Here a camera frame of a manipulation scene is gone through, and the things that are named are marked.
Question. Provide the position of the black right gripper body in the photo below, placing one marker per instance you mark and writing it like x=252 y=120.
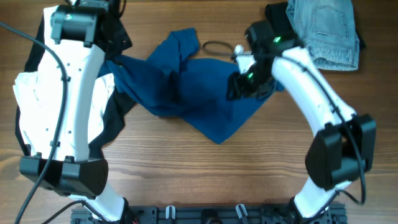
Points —
x=254 y=81

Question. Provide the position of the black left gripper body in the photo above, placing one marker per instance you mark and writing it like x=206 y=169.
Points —
x=122 y=41

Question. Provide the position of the blue t-shirt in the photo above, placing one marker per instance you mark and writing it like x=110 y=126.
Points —
x=170 y=82

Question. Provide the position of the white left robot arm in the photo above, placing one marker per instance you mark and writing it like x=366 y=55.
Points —
x=85 y=182

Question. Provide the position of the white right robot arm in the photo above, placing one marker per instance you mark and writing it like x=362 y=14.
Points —
x=342 y=150

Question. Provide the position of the black garment under white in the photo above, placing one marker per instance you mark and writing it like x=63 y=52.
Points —
x=108 y=122

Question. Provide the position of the folded black garment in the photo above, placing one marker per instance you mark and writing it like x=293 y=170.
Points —
x=278 y=15

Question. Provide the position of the light blue denim jeans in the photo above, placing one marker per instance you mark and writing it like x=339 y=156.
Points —
x=339 y=60

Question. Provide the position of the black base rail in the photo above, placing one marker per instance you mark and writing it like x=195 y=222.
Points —
x=268 y=213

